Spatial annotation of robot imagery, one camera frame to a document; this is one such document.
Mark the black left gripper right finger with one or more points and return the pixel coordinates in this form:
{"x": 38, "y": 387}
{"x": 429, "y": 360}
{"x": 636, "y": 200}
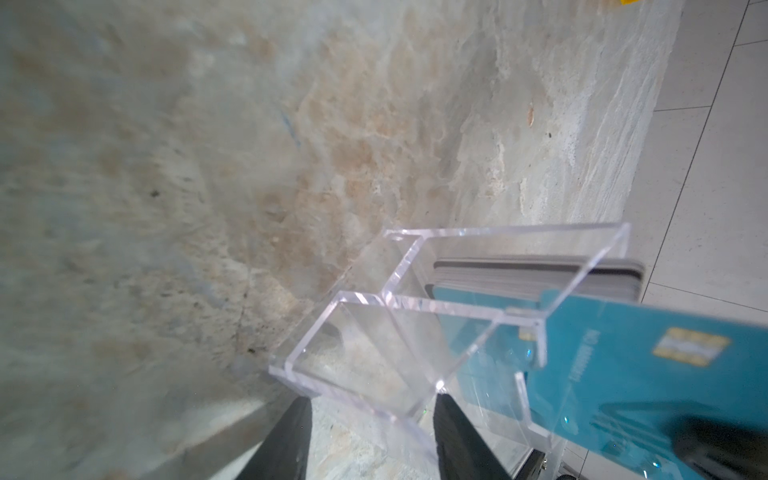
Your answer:
{"x": 462, "y": 452}

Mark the teal card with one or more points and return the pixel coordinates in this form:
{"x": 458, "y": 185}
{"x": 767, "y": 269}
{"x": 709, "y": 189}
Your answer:
{"x": 622, "y": 380}

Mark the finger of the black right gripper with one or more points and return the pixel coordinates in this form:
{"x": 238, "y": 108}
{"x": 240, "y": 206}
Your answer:
{"x": 718, "y": 448}

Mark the grey card stack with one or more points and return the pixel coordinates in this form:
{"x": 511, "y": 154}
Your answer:
{"x": 525, "y": 277}

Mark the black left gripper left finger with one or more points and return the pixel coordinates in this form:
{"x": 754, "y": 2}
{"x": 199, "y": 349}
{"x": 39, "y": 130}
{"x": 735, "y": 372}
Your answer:
{"x": 284, "y": 453}

